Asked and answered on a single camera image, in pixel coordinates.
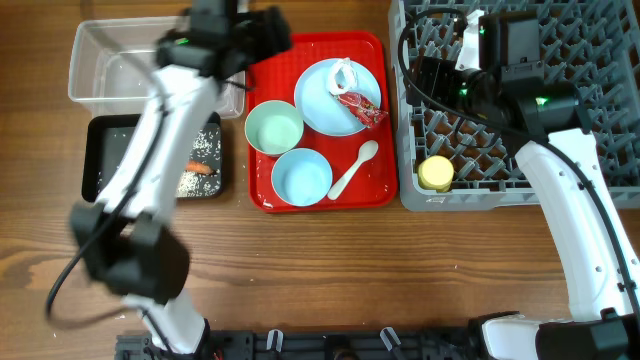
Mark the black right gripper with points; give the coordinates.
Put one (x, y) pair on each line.
(441, 71)

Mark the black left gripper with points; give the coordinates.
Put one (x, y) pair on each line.
(265, 46)

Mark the red snack wrapper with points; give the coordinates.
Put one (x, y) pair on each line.
(366, 112)

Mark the yellow cup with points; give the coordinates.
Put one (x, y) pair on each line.
(435, 173)

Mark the white plastic spoon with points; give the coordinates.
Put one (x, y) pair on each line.
(367, 151)

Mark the green bowl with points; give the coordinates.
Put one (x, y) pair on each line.
(274, 127)

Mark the light blue plate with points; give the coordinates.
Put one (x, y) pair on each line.
(318, 108)

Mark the carrot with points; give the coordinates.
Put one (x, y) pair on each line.
(199, 168)

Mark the light blue bowl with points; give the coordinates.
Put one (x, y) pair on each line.
(301, 177)

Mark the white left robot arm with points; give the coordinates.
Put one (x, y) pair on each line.
(124, 238)

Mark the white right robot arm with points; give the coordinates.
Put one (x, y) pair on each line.
(550, 131)

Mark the grey dishwasher rack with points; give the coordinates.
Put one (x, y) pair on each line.
(592, 44)

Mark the red serving tray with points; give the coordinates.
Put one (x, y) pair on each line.
(375, 183)

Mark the spilled white rice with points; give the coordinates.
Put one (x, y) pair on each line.
(207, 149)

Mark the clear plastic bin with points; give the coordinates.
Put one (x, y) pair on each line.
(99, 77)

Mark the black tray bin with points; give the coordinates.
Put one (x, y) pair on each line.
(96, 128)

